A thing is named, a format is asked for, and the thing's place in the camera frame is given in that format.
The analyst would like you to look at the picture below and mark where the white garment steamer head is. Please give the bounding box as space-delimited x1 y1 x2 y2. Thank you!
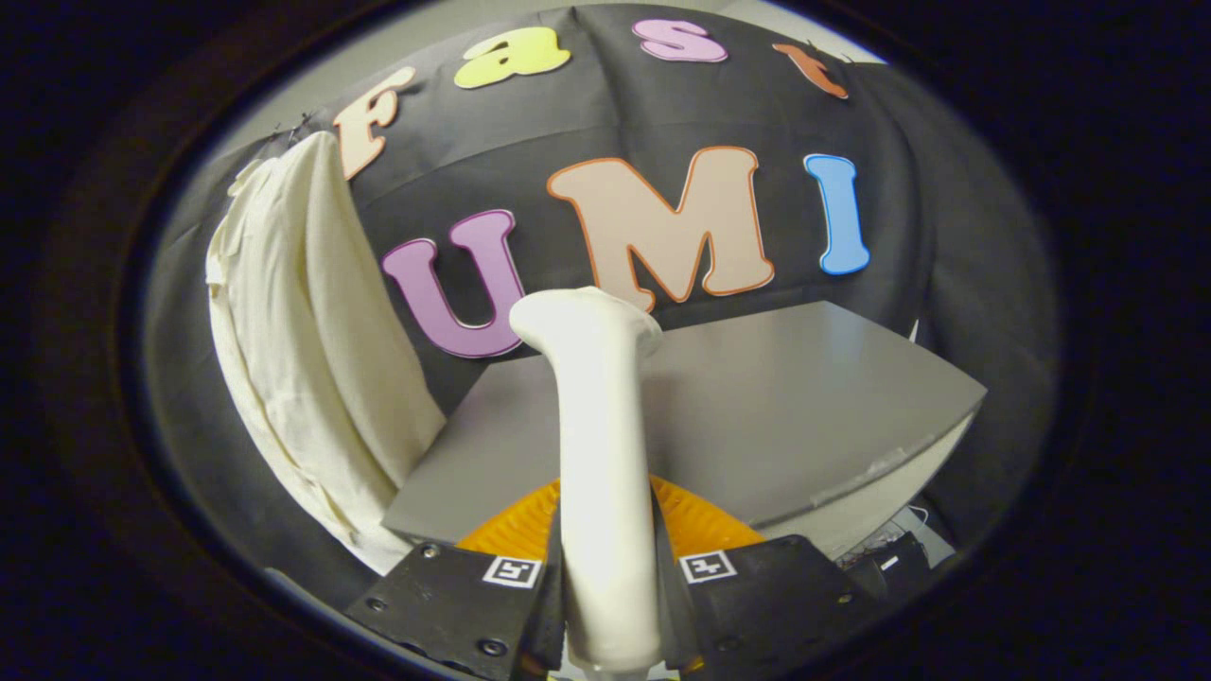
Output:
509 287 665 674

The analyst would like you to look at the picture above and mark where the tangle of thin cables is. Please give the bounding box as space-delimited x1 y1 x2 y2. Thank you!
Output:
847 504 958 573

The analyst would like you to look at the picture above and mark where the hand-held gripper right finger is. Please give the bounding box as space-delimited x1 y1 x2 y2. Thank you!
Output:
649 476 881 680

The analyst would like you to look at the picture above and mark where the cream button-up shirt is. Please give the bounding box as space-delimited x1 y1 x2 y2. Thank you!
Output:
205 131 447 574

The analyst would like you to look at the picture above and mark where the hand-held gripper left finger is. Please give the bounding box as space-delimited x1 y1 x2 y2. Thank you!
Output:
345 478 570 681

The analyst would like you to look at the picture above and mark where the white cabinet with grey top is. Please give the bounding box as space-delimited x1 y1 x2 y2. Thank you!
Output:
381 301 988 561

